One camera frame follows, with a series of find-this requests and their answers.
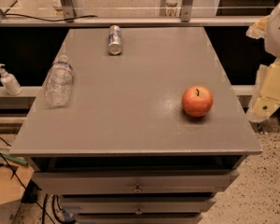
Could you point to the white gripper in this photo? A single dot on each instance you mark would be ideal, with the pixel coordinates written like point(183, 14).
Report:
point(279, 34)

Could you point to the clear plastic water bottle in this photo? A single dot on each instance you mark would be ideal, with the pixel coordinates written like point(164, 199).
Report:
point(59, 82)

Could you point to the white pump dispenser bottle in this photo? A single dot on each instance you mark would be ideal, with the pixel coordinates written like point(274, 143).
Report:
point(9, 82)

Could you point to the red apple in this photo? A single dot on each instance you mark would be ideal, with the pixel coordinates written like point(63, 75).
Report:
point(197, 101)

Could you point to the silver soda can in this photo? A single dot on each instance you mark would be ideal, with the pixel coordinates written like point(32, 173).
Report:
point(114, 40)

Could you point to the grey drawer cabinet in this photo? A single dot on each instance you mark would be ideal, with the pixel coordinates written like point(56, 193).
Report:
point(123, 150)

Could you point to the green rod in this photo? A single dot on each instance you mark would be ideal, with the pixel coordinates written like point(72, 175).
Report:
point(10, 158)

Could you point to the cardboard box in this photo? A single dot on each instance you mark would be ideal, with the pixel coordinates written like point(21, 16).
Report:
point(12, 187)

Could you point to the grey metal shelf rail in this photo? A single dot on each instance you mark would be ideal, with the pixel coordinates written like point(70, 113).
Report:
point(17, 21)

